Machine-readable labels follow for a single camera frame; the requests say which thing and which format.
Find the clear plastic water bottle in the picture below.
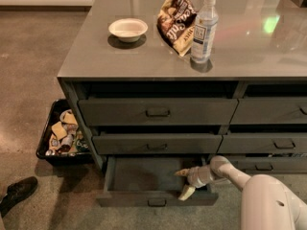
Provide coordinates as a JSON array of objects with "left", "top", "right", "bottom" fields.
[{"left": 191, "top": 0, "right": 219, "bottom": 64}]

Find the tan packet in bin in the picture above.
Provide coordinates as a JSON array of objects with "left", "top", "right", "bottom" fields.
[{"left": 52, "top": 122, "right": 67, "bottom": 140}]

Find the brown snack bag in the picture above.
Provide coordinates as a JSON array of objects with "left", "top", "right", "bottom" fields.
[{"left": 157, "top": 0, "right": 197, "bottom": 57}]

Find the white paper bowl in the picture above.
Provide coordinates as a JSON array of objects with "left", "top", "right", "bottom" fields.
[{"left": 108, "top": 18, "right": 148, "bottom": 43}]

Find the grey drawer cabinet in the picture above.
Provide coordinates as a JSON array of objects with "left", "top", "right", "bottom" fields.
[{"left": 58, "top": 0, "right": 307, "bottom": 173}]

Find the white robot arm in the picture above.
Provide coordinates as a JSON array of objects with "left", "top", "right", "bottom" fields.
[{"left": 175, "top": 155, "right": 307, "bottom": 230}]

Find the grey drawer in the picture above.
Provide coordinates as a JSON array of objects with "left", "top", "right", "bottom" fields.
[
  {"left": 97, "top": 155, "right": 218, "bottom": 207},
  {"left": 218, "top": 133, "right": 307, "bottom": 154},
  {"left": 78, "top": 98, "right": 238, "bottom": 127},
  {"left": 92, "top": 133, "right": 222, "bottom": 154},
  {"left": 226, "top": 154, "right": 307, "bottom": 173},
  {"left": 231, "top": 97, "right": 307, "bottom": 125}
]

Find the black plastic bin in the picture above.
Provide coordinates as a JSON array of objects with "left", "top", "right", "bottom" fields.
[{"left": 36, "top": 99, "right": 93, "bottom": 166}]

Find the black leather shoe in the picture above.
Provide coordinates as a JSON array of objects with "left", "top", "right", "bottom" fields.
[{"left": 0, "top": 176, "right": 38, "bottom": 217}]

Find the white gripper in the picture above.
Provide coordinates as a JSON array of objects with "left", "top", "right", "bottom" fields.
[{"left": 175, "top": 165, "right": 220, "bottom": 201}]

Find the small can in bin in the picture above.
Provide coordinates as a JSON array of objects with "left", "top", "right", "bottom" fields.
[{"left": 60, "top": 134, "right": 74, "bottom": 150}]

